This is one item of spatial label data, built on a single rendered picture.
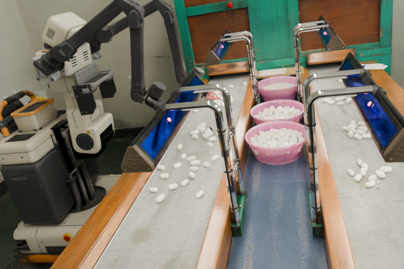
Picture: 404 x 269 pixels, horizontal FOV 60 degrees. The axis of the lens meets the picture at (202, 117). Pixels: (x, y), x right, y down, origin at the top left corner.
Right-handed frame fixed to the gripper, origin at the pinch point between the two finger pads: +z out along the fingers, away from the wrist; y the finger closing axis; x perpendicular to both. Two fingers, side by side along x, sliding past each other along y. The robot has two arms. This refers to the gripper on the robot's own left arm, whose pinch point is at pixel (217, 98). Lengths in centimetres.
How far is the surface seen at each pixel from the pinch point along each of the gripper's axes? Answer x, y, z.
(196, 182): -2, -88, 7
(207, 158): -3, -70, 7
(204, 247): -11, -123, 14
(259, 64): -19, 46, 14
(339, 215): -33, -110, 42
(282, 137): -21, -53, 32
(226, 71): -4.6, 40.4, -3.5
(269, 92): -18.3, 4.4, 24.5
